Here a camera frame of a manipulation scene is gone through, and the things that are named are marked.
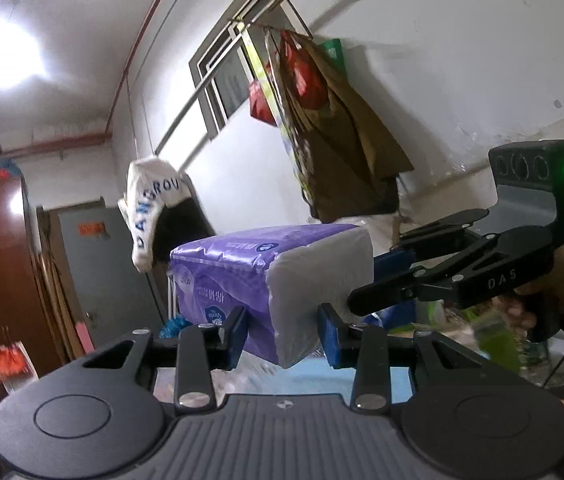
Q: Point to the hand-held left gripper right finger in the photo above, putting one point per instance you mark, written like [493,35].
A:
[334,337]

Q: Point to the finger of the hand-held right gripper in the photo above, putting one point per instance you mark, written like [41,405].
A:
[391,290]
[436,232]

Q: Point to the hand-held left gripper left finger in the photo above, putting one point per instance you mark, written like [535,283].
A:
[232,337]

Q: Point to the purple tissue pack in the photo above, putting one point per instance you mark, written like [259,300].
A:
[262,270]

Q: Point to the light blue sheet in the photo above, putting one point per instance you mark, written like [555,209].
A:
[292,380]

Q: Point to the blue plastic bag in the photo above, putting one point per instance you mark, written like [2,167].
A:
[172,327]

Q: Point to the green snack packet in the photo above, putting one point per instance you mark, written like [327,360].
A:
[499,345]

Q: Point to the brown paper bag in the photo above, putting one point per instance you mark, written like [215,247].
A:
[346,150]

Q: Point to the grey door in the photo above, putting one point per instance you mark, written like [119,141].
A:
[107,270]

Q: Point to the pink board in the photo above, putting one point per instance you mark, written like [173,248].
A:
[85,337]

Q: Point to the white and black hanging jacket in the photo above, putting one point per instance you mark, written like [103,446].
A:
[152,200]

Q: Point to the colourful printed bag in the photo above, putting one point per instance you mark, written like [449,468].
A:
[292,150]

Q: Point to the wooden planks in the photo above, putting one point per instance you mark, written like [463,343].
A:
[59,285]

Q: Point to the large red bag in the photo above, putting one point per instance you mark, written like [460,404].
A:
[304,77]

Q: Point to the green bag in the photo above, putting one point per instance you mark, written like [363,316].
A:
[333,52]

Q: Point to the small red plastic bag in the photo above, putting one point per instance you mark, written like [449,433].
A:
[262,102]

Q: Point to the orange red plastic bag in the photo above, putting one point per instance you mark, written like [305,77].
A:
[9,360]

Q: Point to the metal pole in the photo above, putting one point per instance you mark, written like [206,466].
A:
[187,105]

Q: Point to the window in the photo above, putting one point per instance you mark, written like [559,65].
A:
[232,65]

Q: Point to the red pipe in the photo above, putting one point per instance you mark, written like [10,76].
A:
[127,70]

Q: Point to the ceiling light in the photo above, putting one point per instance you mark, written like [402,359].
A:
[2,52]

